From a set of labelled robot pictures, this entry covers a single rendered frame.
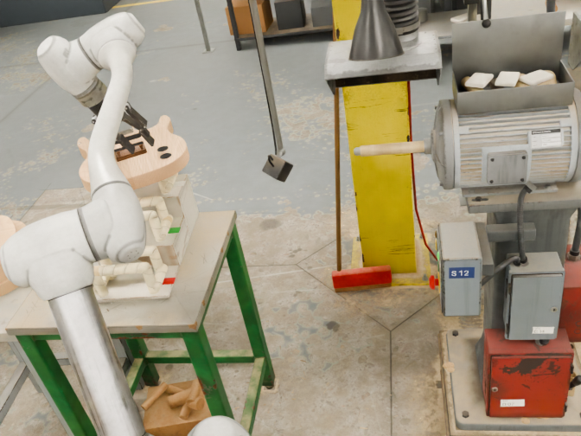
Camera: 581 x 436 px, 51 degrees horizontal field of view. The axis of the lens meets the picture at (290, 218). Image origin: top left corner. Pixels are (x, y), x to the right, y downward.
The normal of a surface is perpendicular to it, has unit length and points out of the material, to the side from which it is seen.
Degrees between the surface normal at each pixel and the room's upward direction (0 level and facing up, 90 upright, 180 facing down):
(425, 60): 38
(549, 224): 90
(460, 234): 0
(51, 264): 60
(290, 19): 90
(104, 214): 29
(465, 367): 24
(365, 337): 0
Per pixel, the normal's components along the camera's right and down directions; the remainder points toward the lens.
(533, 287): -0.13, 0.58
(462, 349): -0.54, -0.72
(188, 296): -0.16, -0.81
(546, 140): -0.18, 0.13
